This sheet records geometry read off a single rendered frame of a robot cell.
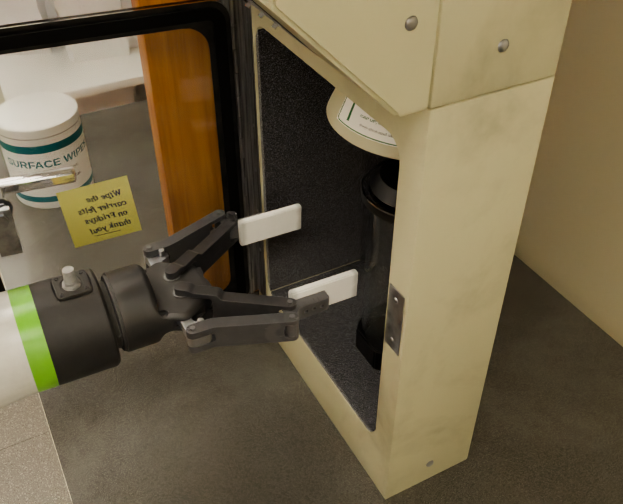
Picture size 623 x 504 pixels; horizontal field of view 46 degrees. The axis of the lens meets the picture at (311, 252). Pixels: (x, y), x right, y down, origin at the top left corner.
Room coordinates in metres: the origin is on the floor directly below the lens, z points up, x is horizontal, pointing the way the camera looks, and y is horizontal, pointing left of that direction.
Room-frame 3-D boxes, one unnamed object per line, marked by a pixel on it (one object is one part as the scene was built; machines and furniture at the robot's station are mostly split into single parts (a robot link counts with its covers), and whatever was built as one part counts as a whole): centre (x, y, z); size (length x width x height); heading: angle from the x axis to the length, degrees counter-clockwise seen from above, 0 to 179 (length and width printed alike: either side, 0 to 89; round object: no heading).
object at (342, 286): (0.50, -0.01, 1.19); 0.07 x 0.01 x 0.03; 117
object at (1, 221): (0.60, 0.32, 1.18); 0.02 x 0.02 x 0.06; 21
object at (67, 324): (0.46, 0.21, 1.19); 0.09 x 0.06 x 0.12; 27
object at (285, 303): (0.48, 0.07, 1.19); 0.11 x 0.01 x 0.04; 82
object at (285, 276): (0.64, -0.11, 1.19); 0.26 x 0.24 x 0.35; 28
